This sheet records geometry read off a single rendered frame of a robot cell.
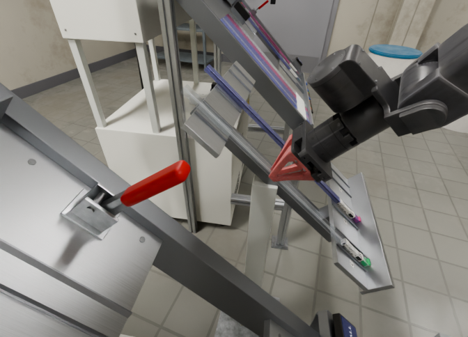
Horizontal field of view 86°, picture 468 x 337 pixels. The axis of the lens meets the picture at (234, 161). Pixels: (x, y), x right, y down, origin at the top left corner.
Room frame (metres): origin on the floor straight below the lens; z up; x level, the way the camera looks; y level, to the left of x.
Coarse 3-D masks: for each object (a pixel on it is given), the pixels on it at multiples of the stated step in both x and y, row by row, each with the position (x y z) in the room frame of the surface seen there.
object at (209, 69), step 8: (208, 72) 0.49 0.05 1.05; (216, 72) 0.50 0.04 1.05; (216, 80) 0.49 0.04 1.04; (224, 80) 0.49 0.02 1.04; (224, 88) 0.48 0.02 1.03; (232, 88) 0.49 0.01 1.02; (232, 96) 0.48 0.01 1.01; (240, 96) 0.49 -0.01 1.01; (240, 104) 0.48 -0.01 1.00; (248, 104) 0.48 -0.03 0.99; (248, 112) 0.47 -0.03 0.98; (256, 120) 0.47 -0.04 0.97; (264, 120) 0.48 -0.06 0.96; (264, 128) 0.47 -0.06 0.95; (272, 136) 0.46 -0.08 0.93; (280, 144) 0.46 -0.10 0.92; (320, 184) 0.43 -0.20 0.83; (328, 192) 0.43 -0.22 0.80; (336, 200) 0.42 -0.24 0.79
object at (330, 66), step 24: (360, 48) 0.33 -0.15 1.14; (312, 72) 0.35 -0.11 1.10; (336, 72) 0.31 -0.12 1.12; (360, 72) 0.30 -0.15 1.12; (384, 72) 0.33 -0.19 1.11; (336, 96) 0.31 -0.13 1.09; (360, 96) 0.31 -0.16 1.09; (384, 96) 0.29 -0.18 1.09; (408, 120) 0.26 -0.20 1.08; (432, 120) 0.25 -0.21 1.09
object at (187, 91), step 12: (192, 96) 0.38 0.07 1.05; (204, 108) 0.37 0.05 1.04; (216, 120) 0.37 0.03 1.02; (228, 132) 0.36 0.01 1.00; (240, 144) 0.36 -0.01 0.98; (252, 156) 0.35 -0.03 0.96; (264, 168) 0.35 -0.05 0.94; (288, 192) 0.34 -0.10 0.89; (300, 204) 0.33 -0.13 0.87; (312, 216) 0.32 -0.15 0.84
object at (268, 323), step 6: (264, 324) 0.13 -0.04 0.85; (270, 324) 0.13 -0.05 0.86; (276, 324) 0.13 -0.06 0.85; (264, 330) 0.13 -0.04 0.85; (270, 330) 0.12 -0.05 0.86; (276, 330) 0.13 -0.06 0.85; (282, 330) 0.13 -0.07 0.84; (264, 336) 0.12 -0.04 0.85; (270, 336) 0.12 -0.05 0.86; (276, 336) 0.12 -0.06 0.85; (282, 336) 0.12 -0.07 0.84; (288, 336) 0.13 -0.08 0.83; (294, 336) 0.13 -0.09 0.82
